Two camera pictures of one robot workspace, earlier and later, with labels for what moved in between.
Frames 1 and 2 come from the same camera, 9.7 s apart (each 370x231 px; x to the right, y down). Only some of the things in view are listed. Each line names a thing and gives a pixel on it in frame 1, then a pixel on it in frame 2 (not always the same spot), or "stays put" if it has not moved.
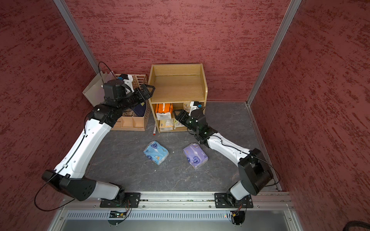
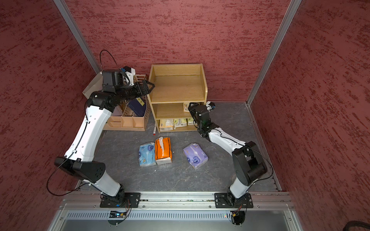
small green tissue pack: (177, 124) stays put
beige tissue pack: (186, 106) stays put
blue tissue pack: (156, 152) → (147, 155)
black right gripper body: (185, 118) → (193, 110)
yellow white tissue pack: (166, 125) stays put
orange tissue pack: (163, 108) → (163, 151)
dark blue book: (140, 109) stays put
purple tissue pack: (195, 155) stays put
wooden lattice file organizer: (129, 121) stays put
